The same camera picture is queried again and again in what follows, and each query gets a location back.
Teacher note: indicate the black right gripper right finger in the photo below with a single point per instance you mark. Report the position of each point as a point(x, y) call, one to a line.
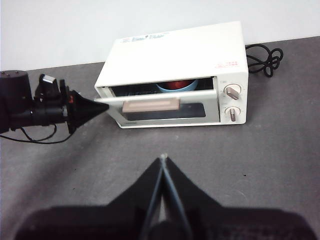
point(212, 220)

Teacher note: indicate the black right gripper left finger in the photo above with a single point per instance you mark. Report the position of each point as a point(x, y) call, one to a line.
point(120, 215)

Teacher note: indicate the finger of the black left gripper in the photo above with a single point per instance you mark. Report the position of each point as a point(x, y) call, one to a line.
point(87, 110)

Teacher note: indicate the red yellow apple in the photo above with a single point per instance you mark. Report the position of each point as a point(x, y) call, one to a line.
point(178, 85)

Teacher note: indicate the blue ribbed bowl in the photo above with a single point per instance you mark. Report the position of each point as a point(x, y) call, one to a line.
point(193, 85)

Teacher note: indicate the cream Toshiba toaster oven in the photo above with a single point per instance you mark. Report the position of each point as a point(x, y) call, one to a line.
point(175, 55)

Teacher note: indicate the beige oven control knob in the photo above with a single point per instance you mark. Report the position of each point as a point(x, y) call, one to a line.
point(233, 92)
point(233, 114)

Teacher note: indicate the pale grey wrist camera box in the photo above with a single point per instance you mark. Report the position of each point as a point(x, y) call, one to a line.
point(48, 79)

